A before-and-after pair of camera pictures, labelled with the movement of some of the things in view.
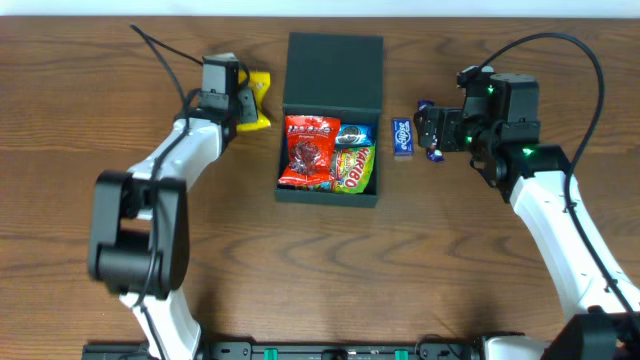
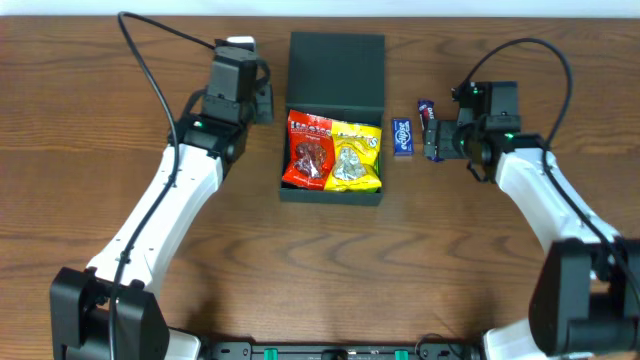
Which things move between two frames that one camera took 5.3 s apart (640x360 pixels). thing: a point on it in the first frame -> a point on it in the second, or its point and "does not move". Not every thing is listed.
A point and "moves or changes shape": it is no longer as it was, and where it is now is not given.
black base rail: x=243 y=349 does not move
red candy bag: x=310 y=149 does not move
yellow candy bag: x=258 y=83 moves or changes shape
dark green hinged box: x=333 y=85 does not move
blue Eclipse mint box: x=402 y=137 does not move
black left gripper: x=248 y=105 -> x=265 y=105
